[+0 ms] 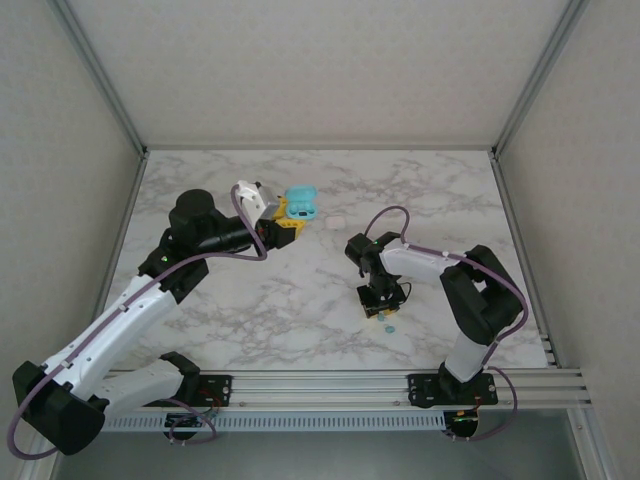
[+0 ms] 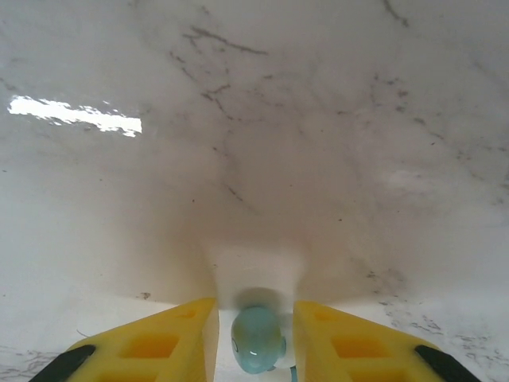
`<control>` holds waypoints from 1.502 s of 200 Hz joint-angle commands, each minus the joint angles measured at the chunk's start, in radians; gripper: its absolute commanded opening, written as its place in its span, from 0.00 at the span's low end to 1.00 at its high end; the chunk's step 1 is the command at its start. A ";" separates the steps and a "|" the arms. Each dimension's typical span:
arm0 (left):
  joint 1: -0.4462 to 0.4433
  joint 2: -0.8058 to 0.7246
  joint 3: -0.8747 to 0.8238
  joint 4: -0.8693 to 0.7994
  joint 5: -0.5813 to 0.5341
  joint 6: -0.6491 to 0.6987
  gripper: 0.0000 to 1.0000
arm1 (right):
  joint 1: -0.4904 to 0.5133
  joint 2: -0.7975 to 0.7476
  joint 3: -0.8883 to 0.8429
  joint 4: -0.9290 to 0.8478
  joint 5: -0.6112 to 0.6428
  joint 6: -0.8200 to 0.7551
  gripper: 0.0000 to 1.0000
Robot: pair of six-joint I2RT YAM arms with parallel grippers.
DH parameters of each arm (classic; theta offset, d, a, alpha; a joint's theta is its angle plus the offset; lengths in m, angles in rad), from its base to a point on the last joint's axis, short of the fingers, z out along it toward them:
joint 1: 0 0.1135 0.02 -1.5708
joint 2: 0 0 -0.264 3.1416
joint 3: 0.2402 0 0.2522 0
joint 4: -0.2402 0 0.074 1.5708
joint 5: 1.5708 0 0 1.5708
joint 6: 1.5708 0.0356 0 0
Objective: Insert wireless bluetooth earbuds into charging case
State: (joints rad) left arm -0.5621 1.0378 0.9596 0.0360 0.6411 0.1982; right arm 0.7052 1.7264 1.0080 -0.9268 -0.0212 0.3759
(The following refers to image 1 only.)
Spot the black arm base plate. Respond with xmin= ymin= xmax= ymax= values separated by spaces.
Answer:
xmin=407 ymin=372 xmax=501 ymax=407
xmin=194 ymin=373 xmax=235 ymax=410

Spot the controller board with lights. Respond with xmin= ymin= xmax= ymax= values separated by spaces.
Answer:
xmin=164 ymin=410 xmax=221 ymax=432
xmin=444 ymin=408 xmax=481 ymax=436

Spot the purple cable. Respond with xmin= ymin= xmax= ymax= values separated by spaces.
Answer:
xmin=8 ymin=183 xmax=271 ymax=461
xmin=364 ymin=206 xmax=529 ymax=444

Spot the blue cup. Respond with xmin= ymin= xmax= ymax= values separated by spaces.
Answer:
xmin=283 ymin=184 xmax=320 ymax=221

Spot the aluminium frame rail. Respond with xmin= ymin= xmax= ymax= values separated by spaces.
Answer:
xmin=92 ymin=151 xmax=150 ymax=314
xmin=143 ymin=143 xmax=497 ymax=153
xmin=489 ymin=152 xmax=559 ymax=369

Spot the wide aluminium mounting rail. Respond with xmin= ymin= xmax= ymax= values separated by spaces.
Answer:
xmin=112 ymin=368 xmax=594 ymax=412

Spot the grey slotted cable duct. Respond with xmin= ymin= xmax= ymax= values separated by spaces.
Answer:
xmin=102 ymin=411 xmax=448 ymax=432

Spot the aluminium frame post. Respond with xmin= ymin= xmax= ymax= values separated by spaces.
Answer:
xmin=491 ymin=0 xmax=592 ymax=157
xmin=569 ymin=407 xmax=604 ymax=480
xmin=47 ymin=0 xmax=150 ymax=156
xmin=22 ymin=452 xmax=66 ymax=480

